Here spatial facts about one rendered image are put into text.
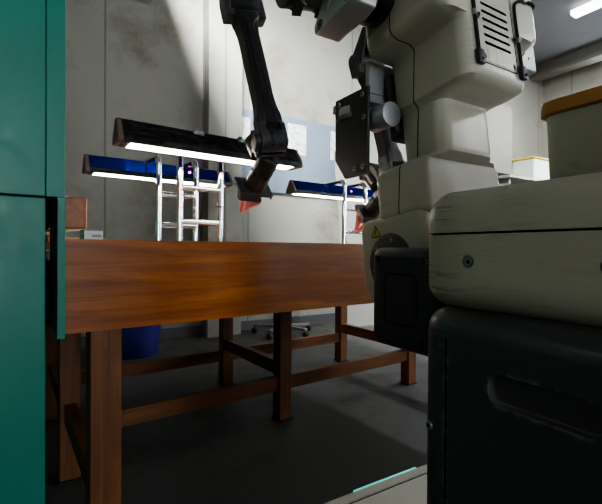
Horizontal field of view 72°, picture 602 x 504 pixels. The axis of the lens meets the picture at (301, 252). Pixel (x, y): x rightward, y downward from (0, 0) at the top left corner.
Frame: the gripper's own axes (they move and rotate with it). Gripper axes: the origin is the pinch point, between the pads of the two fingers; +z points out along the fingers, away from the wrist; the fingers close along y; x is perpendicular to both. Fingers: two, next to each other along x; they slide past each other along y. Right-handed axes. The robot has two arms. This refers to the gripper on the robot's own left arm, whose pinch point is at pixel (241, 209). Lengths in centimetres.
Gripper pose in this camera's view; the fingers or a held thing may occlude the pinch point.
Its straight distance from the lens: 120.5
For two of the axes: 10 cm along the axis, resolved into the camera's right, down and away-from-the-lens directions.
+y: -8.0, -0.1, -5.9
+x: 3.7, 7.7, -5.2
